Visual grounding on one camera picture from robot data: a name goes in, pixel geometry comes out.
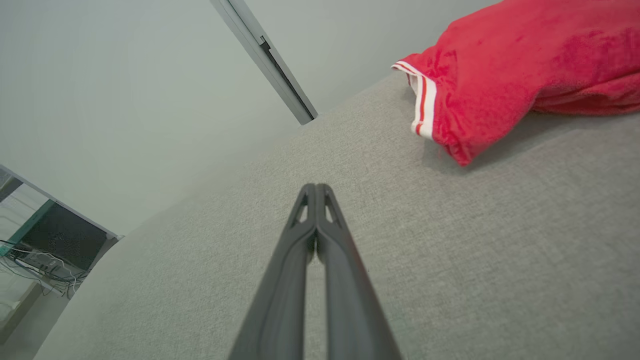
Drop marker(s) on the grey metal partition post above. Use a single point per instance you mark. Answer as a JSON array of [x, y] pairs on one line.
[[265, 50]]

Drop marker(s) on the red shorts with white trim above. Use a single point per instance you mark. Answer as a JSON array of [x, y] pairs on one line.
[[525, 60]]

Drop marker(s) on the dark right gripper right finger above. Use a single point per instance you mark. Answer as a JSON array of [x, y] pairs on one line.
[[350, 300]]

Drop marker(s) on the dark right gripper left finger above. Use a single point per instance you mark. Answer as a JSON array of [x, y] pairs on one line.
[[280, 300]]

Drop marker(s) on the grey partition end post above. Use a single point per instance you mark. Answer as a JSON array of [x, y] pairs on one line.
[[114, 236]]

